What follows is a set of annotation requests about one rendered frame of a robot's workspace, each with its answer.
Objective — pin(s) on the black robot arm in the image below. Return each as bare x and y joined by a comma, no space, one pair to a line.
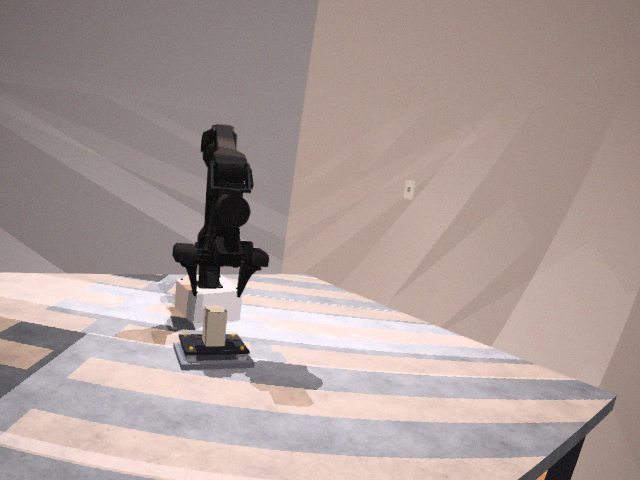
226,173

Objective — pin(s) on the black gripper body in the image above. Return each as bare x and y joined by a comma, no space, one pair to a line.
187,253

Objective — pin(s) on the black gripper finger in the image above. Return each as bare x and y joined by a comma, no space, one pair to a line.
245,273
192,275

